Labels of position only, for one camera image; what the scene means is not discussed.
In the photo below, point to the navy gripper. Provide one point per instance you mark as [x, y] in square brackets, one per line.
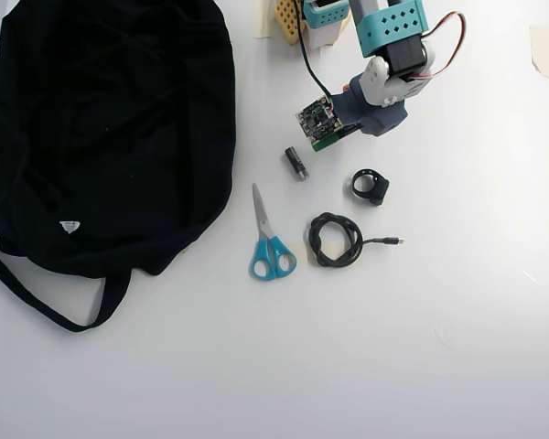
[383, 124]

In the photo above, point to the green marker with black barrel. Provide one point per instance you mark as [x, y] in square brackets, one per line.
[326, 143]

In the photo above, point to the white and teal robot arm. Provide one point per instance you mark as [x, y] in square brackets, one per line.
[389, 27]

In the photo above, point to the black fabric bag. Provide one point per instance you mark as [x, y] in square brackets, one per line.
[119, 137]

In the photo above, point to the yellow perforated base block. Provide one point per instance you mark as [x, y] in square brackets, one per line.
[287, 23]

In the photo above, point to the black AA battery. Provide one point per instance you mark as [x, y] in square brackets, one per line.
[295, 163]

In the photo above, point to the beige masking tape strip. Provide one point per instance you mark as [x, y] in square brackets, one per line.
[543, 50]
[263, 20]

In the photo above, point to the pale yellow tape patch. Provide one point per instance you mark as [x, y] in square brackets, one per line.
[334, 250]

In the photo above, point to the bare camera circuit board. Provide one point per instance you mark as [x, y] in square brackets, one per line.
[318, 116]

